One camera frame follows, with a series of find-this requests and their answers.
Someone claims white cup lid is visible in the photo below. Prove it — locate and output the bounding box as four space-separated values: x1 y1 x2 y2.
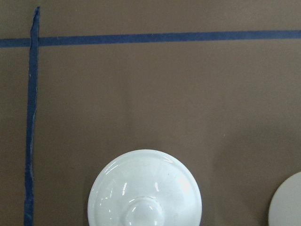
87 149 202 226

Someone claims white enamel cup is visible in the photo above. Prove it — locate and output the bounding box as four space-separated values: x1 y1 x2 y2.
268 172 301 226

